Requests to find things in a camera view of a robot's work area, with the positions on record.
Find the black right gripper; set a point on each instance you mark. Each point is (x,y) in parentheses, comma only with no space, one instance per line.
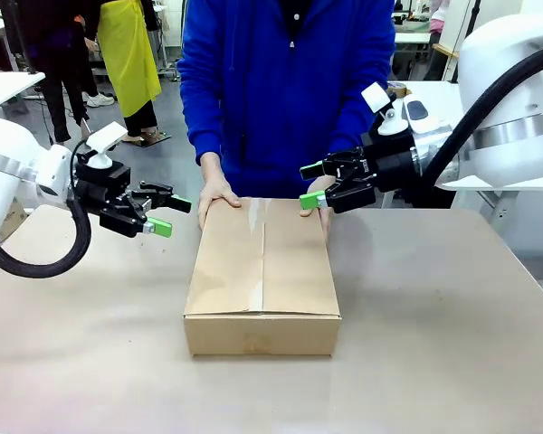
(389,167)

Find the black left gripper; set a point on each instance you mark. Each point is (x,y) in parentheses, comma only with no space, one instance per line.
(106,194)

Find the brown cardboard box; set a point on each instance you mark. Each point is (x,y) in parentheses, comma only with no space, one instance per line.
(262,271)

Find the blue-sleeved left forearm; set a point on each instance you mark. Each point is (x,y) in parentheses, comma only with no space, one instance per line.
(355,117)

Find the blue-sleeved right forearm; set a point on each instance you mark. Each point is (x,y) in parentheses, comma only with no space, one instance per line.
(206,131)

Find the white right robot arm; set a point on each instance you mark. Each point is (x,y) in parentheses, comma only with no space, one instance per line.
(502,68)

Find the small brown box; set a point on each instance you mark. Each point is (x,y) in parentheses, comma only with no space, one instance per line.
(403,90)

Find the person's left hand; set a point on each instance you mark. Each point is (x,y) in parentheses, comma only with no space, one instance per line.
(323,221)

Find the person's right hand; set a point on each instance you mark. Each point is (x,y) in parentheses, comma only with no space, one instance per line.
(217,194)

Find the dark floor plate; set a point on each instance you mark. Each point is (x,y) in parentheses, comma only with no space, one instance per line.
(156,138)

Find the person in blue jacket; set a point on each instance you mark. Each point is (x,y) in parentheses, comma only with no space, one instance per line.
(276,90)

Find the person in yellow apron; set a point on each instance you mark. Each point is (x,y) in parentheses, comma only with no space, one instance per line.
(126,59)

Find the white background desk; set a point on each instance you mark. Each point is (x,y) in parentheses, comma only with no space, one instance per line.
(414,38)

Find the wooden table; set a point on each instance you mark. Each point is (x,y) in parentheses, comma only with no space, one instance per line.
(445,50)

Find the person in dark clothes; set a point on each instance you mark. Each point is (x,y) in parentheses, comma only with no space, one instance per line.
(59,50)

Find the white side table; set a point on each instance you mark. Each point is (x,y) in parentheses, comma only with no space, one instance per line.
(6,88)

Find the person in pink top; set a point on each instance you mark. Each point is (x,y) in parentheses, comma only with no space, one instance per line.
(439,18)

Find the black stand pole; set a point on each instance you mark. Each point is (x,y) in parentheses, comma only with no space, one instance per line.
(474,13)

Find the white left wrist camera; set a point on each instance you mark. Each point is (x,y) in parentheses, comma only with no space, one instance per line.
(104,142)

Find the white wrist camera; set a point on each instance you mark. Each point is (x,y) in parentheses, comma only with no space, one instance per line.
(382,108)
(104,142)

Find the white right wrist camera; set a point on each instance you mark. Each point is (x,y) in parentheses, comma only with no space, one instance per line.
(382,108)

